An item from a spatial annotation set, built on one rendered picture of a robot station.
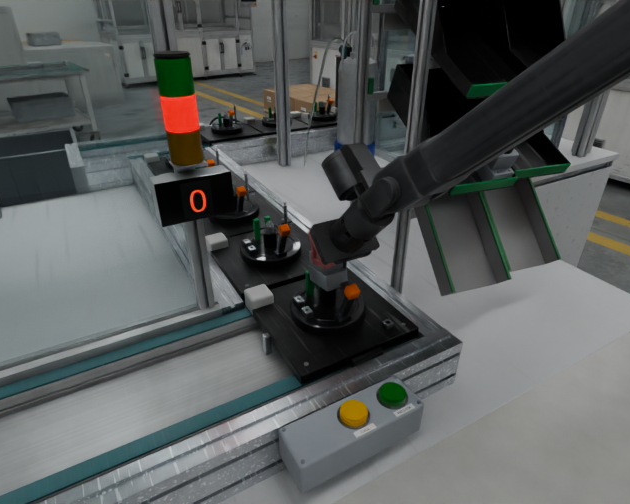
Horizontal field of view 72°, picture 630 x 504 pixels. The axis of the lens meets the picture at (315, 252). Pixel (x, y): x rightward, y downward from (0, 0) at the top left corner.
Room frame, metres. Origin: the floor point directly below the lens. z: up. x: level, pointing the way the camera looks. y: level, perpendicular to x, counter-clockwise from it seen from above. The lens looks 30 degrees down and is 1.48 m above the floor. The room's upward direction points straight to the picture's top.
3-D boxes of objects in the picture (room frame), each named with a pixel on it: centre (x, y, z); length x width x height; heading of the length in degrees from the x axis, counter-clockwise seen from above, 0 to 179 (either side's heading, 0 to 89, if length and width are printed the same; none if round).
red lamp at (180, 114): (0.67, 0.20, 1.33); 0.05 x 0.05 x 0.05
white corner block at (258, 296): (0.69, 0.11, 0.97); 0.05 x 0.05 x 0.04; 30
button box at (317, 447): (0.43, -0.06, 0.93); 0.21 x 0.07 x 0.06; 120
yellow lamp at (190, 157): (0.67, 0.20, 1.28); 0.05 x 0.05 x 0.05
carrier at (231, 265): (0.88, 0.10, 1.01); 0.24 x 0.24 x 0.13; 30
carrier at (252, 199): (1.09, 0.22, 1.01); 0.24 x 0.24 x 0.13; 30
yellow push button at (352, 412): (0.43, -0.06, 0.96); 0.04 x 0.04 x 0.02
